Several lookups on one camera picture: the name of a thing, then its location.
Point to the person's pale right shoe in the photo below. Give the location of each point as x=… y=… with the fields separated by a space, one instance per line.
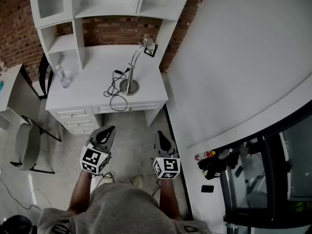
x=138 y=181

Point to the black window frame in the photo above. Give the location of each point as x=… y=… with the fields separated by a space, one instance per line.
x=273 y=174

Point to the grey chair with black legs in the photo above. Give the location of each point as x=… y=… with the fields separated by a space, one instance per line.
x=26 y=145

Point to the black phone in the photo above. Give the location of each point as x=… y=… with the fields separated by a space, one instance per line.
x=207 y=188

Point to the white desk with drawers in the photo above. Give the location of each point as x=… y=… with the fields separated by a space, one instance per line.
x=97 y=64

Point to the clear plastic water bottle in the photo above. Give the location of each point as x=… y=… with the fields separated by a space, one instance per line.
x=63 y=78

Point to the white side table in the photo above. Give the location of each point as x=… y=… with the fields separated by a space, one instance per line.
x=14 y=91

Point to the silver metal desk lamp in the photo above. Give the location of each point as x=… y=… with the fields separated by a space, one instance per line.
x=129 y=86

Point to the black round bin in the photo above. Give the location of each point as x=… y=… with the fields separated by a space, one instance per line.
x=17 y=224

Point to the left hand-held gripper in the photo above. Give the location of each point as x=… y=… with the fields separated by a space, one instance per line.
x=93 y=158

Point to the person's left forearm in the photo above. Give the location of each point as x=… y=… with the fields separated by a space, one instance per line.
x=80 y=191

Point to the red bottle with yellow cap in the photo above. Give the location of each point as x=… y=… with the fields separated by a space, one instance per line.
x=202 y=155

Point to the black picture frame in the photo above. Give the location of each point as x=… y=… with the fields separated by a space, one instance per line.
x=151 y=50

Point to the person's right forearm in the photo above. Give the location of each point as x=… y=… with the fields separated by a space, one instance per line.
x=168 y=199

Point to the small clear bottle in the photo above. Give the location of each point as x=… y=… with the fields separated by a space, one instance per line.
x=224 y=154

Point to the white wall shelf unit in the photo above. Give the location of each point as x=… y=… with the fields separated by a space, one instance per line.
x=109 y=11

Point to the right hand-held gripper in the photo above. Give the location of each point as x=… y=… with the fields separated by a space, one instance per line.
x=169 y=166

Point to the person's grey shirt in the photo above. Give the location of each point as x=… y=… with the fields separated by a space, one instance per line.
x=122 y=211

